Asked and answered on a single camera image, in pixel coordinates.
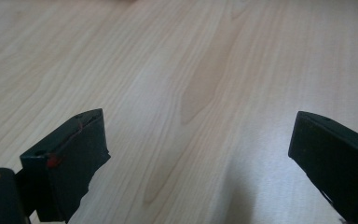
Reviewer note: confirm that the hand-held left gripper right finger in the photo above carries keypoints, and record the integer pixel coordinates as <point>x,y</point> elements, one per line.
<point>335,158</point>

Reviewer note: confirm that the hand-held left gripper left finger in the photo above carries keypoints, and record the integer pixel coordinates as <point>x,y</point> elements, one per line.
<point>71,158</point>

